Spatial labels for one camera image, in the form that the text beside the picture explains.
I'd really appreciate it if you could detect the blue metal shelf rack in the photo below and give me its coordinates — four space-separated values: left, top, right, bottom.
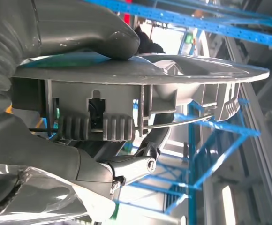
85 0 272 225

